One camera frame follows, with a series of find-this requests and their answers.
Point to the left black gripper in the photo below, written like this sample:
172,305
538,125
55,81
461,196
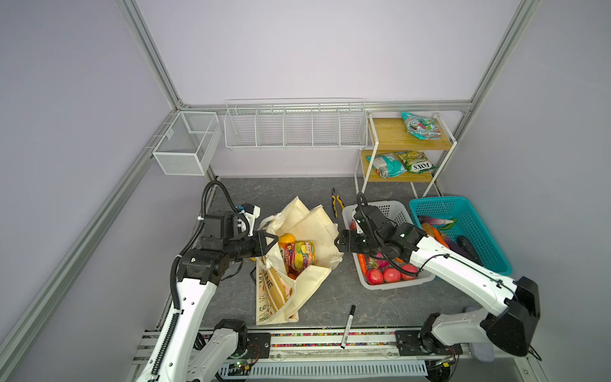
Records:
262,248

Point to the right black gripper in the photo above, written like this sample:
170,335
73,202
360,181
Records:
344,234

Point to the yellow pear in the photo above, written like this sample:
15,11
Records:
287,238

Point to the cream floral tote bag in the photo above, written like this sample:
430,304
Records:
280,293

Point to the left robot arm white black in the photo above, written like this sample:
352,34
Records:
172,358

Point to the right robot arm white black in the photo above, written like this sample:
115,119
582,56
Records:
510,309

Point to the teal white snack bag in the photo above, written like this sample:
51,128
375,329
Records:
387,165

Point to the green Fox's candy bag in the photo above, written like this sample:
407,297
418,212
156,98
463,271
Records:
415,162

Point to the teal pink snack bag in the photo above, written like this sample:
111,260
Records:
420,127

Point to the orange carrot in white basket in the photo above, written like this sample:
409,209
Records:
363,264

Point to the white plastic fruit basket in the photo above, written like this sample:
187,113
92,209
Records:
397,212

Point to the red apple front left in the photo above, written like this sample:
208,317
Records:
375,277

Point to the red apple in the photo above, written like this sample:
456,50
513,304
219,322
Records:
409,272
391,275
375,277

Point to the red apple front middle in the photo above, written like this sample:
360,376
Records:
391,275

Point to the red apple front right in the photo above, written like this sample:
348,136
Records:
409,272

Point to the yellow black pliers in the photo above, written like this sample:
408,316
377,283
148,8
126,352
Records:
337,203

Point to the pale purple striped eggplant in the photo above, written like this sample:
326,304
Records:
443,224

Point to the orange carrot in teal basket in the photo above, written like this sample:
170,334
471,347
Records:
437,235

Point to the black marker pen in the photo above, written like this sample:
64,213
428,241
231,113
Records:
348,327

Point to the white wooden two-tier shelf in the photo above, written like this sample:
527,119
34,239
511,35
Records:
389,135

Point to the dark black cucumber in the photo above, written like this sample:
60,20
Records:
471,253

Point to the teal plastic vegetable basket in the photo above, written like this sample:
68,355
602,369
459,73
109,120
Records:
468,224

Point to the white mesh box basket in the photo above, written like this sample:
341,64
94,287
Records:
189,143

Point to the grey wrist rest pad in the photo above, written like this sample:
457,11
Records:
481,351

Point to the white wire wall basket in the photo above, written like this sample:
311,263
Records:
324,123

